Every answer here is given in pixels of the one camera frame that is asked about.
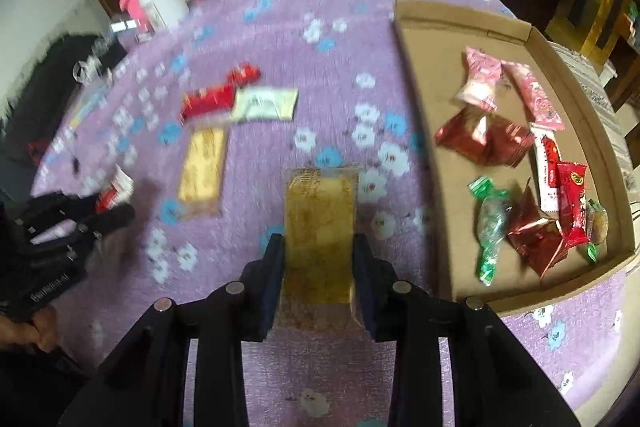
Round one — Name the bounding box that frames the green candy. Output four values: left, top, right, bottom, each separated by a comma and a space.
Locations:
584, 198, 610, 264

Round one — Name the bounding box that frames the white plastic jar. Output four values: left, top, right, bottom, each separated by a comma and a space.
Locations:
138, 0, 191, 34

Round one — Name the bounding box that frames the long pink snack packet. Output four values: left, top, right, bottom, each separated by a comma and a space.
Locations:
501, 62, 567, 132

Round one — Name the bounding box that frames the short pink snack packet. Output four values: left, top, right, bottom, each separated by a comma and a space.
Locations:
453, 46, 504, 114

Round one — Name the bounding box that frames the dark red foil packet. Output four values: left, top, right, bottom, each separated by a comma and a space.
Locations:
433, 106, 534, 168
506, 178, 564, 279

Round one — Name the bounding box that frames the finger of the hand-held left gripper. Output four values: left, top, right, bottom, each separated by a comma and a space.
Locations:
19, 192, 99, 229
69, 205, 137, 249

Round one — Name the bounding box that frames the person's left hand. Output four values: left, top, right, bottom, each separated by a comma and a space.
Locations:
0, 306, 60, 354

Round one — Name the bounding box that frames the clear green-ended candy packet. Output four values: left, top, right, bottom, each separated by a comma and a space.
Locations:
468, 176, 512, 286

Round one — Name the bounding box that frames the white charger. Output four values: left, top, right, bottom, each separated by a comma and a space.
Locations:
74, 56, 102, 84

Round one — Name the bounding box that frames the red bag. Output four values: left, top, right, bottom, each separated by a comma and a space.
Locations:
26, 138, 52, 166

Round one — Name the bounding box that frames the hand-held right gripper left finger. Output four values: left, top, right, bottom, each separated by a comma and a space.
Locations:
57, 233, 287, 427

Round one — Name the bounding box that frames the colourful booklet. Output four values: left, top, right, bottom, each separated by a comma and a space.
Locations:
69, 83, 109, 128

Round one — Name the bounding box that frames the cardboard box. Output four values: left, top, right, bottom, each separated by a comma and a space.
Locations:
392, 0, 637, 316

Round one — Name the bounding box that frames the yellow cake packet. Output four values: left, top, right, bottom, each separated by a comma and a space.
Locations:
277, 166, 362, 329
176, 126, 230, 217

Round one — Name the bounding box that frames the purple floral tablecloth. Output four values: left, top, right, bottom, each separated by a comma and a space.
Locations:
30, 0, 632, 427

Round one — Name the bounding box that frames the white green snack packet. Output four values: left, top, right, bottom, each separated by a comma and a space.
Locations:
230, 87, 300, 124

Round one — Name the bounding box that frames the dark cloth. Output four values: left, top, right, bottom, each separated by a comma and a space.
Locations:
0, 33, 127, 204

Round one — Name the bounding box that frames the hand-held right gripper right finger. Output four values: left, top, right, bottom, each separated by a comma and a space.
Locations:
351, 233, 582, 427

